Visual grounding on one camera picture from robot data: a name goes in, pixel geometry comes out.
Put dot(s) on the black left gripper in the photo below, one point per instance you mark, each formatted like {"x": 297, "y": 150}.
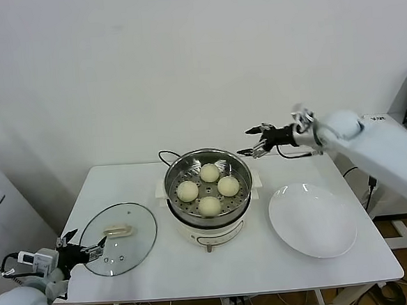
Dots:
{"x": 71, "y": 259}

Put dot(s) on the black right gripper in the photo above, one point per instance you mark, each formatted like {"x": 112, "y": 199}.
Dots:
{"x": 279, "y": 137}

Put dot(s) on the white steamed baozi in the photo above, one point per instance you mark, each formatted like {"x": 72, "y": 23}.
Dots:
{"x": 188, "y": 191}
{"x": 210, "y": 173}
{"x": 229, "y": 186}
{"x": 209, "y": 206}

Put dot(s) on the round glass pot lid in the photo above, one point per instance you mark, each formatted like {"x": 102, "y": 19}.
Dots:
{"x": 139, "y": 233}

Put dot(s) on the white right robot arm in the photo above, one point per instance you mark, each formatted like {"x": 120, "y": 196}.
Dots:
{"x": 381, "y": 154}

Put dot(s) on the stainless steel steamer basket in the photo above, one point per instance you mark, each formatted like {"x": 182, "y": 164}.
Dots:
{"x": 187, "y": 167}

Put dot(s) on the white grey cabinet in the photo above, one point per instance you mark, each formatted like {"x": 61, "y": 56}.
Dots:
{"x": 6, "y": 225}

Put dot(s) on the large white round plate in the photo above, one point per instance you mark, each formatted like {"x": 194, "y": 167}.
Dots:
{"x": 313, "y": 221}

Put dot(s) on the cream white electric cooker base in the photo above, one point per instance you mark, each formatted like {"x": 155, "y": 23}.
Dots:
{"x": 202, "y": 234}

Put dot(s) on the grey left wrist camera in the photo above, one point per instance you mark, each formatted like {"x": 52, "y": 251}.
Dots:
{"x": 38, "y": 261}

